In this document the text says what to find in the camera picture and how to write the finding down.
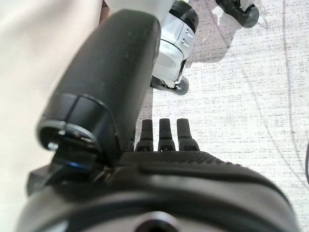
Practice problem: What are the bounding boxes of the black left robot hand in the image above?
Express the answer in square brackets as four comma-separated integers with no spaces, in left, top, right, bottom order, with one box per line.
[14,8,300,232]

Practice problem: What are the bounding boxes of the bed with beige cover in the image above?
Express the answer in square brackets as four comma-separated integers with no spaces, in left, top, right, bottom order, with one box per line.
[0,0,105,232]

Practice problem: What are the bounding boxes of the grey woven rug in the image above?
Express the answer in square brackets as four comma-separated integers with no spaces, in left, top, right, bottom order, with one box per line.
[135,0,309,201]

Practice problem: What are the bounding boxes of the silver left robot leg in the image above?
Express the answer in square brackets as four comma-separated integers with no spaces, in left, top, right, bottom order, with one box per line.
[149,0,200,97]

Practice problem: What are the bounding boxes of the silver robot leg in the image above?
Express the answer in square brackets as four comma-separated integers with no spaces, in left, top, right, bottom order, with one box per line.
[214,0,261,29]
[149,0,200,97]

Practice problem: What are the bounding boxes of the silver right robot leg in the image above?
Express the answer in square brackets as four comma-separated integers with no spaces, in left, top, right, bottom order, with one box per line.
[214,0,261,29]

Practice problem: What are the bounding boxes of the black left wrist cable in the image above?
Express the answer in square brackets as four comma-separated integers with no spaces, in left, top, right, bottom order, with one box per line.
[304,142,309,186]

